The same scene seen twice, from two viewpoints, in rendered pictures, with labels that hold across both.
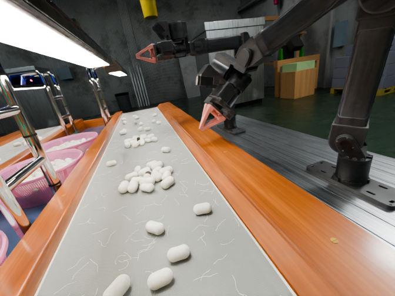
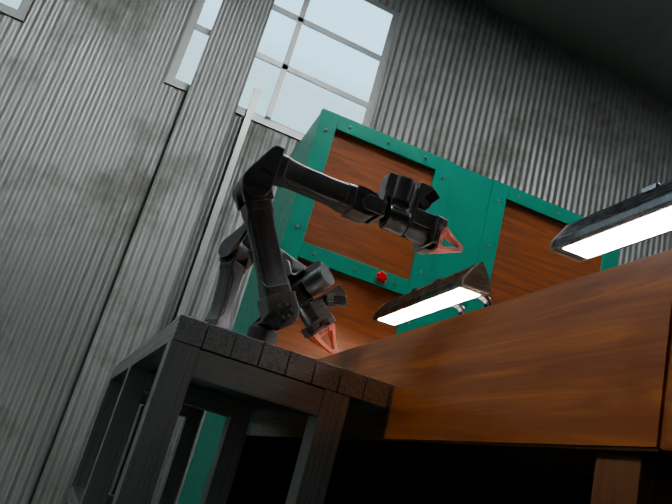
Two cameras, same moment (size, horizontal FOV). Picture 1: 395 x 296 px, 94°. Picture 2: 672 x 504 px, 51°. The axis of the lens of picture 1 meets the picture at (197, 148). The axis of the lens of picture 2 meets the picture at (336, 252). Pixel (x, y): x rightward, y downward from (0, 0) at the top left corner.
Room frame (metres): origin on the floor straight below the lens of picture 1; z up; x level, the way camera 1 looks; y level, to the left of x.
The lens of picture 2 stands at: (2.33, -0.12, 0.48)
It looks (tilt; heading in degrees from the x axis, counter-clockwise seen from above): 19 degrees up; 179
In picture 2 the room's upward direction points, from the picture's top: 15 degrees clockwise
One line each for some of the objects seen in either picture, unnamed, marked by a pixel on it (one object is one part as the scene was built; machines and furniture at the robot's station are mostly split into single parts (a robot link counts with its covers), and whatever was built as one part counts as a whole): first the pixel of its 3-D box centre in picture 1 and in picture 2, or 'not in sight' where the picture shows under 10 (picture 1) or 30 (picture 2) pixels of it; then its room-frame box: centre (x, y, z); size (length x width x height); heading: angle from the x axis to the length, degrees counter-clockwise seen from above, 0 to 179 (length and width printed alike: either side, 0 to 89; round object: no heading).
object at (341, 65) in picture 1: (367, 67); not in sight; (4.26, -4.01, 0.52); 1.05 x 0.70 x 1.04; 16
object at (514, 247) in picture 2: not in sight; (425, 298); (-0.41, 0.33, 1.32); 1.36 x 0.55 x 0.95; 103
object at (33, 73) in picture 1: (47, 110); not in sight; (1.22, 0.89, 0.90); 0.20 x 0.19 x 0.45; 13
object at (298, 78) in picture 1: (297, 53); not in sight; (5.57, -3.14, 1.05); 1.63 x 1.45 x 2.10; 106
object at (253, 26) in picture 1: (227, 69); not in sight; (5.21, -1.10, 0.95); 1.47 x 1.15 x 1.90; 106
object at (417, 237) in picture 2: (164, 52); (417, 230); (0.87, 0.07, 1.07); 0.10 x 0.07 x 0.07; 17
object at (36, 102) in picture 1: (29, 102); not in sight; (6.02, 4.80, 0.90); 1.36 x 1.05 x 1.79; 106
